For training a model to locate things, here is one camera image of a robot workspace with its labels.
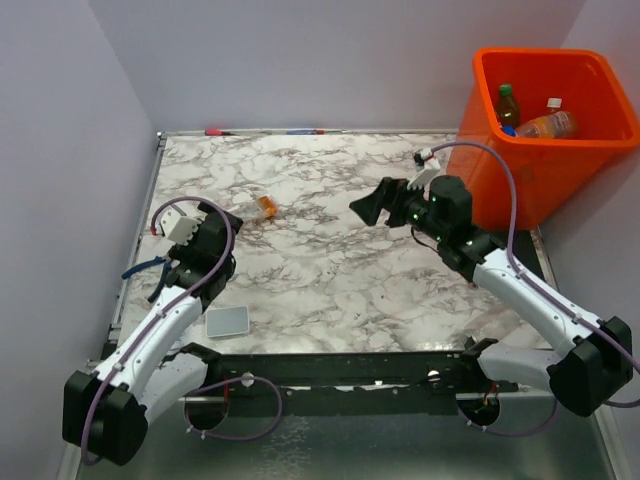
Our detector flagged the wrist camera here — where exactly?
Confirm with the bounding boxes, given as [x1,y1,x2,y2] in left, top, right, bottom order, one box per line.
[160,209,201,246]
[407,148,441,190]

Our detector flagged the green cap tea bottle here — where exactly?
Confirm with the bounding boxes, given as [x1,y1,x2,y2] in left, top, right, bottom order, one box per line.
[495,83,521,129]

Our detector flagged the blue handled pliers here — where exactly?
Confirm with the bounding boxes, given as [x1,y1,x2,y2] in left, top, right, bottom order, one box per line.
[121,254,176,304]

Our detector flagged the small blue label bottle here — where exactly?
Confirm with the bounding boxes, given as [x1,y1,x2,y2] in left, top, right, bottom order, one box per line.
[546,97,563,113]

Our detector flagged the black base frame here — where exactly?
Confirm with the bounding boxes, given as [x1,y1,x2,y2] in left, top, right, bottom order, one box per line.
[182,343,517,418]

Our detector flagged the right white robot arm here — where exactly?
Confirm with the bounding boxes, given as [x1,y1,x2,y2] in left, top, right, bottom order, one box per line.
[349,175,633,417]

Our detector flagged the blue red pen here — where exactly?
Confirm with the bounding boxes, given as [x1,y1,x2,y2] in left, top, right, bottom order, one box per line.
[285,129,346,136]

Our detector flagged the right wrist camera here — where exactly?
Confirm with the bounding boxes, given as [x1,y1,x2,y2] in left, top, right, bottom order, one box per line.
[407,148,441,190]

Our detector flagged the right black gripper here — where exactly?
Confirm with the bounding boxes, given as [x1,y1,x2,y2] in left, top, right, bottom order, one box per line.
[352,174,448,242]

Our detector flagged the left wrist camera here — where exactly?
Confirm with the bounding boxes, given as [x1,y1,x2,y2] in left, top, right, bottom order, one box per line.
[160,209,201,246]

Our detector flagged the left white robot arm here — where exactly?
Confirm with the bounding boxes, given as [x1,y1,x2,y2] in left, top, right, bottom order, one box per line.
[62,198,243,466]

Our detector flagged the large orange label bottle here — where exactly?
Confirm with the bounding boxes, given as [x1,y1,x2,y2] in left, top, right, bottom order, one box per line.
[515,111,579,139]

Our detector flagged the red marker pen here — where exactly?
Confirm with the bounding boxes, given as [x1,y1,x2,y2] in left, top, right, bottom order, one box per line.
[204,128,234,137]

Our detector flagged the black box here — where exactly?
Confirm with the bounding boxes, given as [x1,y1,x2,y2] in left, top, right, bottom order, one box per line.
[512,230,545,278]

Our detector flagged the orange plastic bin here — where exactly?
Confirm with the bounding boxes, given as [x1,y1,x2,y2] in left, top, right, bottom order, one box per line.
[446,47,639,230]

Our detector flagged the orange label crushed bottle left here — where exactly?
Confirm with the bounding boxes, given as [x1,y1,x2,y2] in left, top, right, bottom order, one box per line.
[240,195,278,222]

